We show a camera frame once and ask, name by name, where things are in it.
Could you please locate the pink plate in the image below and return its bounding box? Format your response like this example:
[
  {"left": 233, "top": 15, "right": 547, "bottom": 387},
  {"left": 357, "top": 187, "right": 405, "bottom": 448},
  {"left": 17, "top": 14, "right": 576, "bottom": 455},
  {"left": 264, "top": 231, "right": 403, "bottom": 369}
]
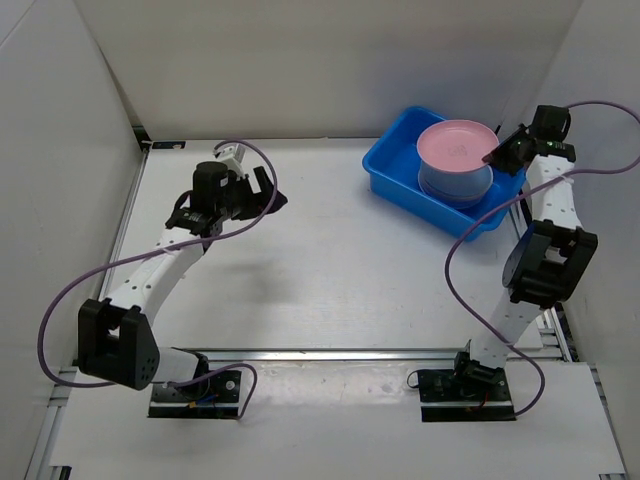
[{"left": 416, "top": 120, "right": 499, "bottom": 173}]

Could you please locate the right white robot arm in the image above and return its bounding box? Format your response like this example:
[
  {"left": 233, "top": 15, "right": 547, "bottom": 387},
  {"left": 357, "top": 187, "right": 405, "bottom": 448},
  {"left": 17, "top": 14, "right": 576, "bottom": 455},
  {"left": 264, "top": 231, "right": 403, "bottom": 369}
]
[{"left": 449, "top": 105, "right": 598, "bottom": 400}]

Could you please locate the blue plastic bin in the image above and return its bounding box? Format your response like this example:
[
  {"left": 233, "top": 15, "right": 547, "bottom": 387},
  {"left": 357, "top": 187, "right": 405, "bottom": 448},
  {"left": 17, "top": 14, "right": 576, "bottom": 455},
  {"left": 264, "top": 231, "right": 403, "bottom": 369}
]
[{"left": 362, "top": 106, "right": 525, "bottom": 238}]

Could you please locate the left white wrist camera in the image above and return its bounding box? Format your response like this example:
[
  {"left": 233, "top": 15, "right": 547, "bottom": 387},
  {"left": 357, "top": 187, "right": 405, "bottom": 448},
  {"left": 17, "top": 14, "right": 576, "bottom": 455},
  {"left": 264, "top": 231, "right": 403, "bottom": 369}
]
[{"left": 213, "top": 143, "right": 246, "bottom": 178}]

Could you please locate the blue plate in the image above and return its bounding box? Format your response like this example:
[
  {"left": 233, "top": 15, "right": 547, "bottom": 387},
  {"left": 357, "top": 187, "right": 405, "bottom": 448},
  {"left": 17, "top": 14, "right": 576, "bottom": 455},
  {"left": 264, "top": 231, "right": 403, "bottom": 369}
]
[{"left": 418, "top": 161, "right": 493, "bottom": 201}]

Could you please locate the purple plate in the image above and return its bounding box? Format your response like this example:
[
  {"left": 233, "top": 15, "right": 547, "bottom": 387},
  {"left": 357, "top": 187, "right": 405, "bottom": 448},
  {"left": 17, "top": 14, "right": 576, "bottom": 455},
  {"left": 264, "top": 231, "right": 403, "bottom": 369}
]
[{"left": 419, "top": 185, "right": 486, "bottom": 210}]

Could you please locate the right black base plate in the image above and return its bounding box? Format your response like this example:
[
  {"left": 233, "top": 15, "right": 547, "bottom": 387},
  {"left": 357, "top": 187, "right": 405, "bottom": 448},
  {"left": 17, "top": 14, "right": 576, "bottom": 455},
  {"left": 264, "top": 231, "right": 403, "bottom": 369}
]
[{"left": 406, "top": 369, "right": 516, "bottom": 423}]

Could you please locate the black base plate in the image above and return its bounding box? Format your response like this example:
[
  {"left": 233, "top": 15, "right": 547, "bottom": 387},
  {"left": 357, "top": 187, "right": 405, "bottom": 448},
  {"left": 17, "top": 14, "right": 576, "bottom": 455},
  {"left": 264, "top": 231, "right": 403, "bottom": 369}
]
[
  {"left": 147, "top": 350, "right": 258, "bottom": 420},
  {"left": 406, "top": 369, "right": 516, "bottom": 423}
]

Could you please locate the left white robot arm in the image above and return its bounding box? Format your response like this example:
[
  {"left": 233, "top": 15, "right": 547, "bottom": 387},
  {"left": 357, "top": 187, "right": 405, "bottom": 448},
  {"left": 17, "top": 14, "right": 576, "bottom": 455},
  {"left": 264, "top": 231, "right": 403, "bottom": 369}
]
[{"left": 78, "top": 161, "right": 287, "bottom": 400}]

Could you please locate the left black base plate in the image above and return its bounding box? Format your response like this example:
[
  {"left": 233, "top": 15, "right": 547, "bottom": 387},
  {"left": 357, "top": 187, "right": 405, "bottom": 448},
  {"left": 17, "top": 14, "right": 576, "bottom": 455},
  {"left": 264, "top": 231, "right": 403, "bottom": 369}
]
[{"left": 147, "top": 350, "right": 258, "bottom": 420}]

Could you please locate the small black label sticker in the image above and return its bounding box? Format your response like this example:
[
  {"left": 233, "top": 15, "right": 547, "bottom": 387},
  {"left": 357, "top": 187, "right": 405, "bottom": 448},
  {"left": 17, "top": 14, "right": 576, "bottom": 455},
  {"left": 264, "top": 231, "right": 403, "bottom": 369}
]
[{"left": 151, "top": 141, "right": 186, "bottom": 150}]

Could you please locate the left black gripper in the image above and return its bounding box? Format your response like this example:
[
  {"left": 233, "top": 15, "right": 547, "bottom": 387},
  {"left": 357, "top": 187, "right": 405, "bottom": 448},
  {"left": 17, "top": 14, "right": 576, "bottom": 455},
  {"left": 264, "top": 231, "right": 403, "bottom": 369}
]
[{"left": 215, "top": 166, "right": 286, "bottom": 221}]

